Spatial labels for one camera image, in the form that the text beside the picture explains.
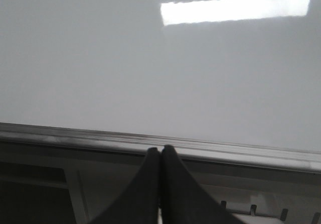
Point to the white wall-mounted tray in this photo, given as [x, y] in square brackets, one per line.
[285, 215]

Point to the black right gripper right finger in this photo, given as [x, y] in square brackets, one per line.
[183, 200]

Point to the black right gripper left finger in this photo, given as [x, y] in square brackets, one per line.
[139, 201]

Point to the white whiteboard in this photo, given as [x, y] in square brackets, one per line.
[231, 71]

